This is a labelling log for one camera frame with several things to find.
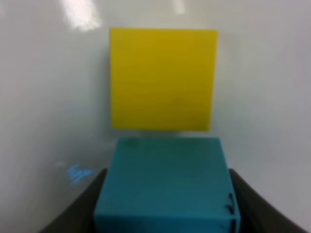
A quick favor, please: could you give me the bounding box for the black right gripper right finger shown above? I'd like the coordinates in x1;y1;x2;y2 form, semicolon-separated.
229;169;306;233

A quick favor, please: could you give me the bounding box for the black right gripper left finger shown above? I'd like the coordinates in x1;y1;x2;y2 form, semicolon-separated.
41;168;107;233

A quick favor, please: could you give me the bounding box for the blue cube block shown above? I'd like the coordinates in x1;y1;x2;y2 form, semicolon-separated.
94;137;241;233

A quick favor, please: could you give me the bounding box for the yellow cube block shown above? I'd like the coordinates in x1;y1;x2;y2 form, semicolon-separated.
109;28;218;131

